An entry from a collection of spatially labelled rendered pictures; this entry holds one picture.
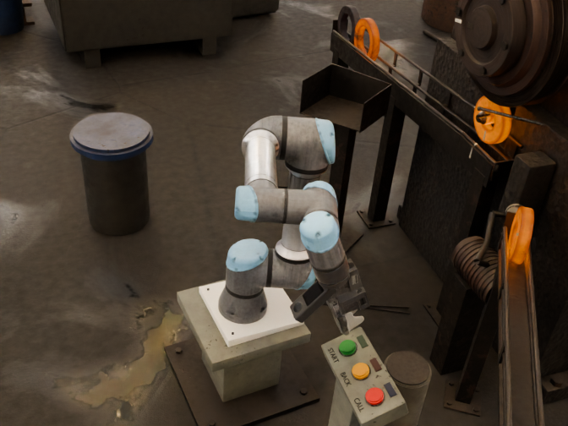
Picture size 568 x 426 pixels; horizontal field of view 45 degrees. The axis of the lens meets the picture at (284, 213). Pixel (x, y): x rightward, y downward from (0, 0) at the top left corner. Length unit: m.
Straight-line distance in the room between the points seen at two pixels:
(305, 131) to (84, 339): 1.18
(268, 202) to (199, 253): 1.42
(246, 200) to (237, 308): 0.69
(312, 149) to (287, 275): 0.41
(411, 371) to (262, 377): 0.65
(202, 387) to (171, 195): 1.11
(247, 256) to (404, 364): 0.54
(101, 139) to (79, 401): 1.00
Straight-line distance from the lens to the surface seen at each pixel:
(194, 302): 2.21
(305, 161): 1.81
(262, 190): 1.46
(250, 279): 2.01
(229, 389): 2.26
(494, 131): 2.30
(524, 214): 1.94
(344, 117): 2.61
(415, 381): 1.77
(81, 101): 3.98
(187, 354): 2.44
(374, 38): 2.97
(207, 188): 3.21
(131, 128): 2.82
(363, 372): 1.64
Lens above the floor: 1.84
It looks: 37 degrees down
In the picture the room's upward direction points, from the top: 5 degrees clockwise
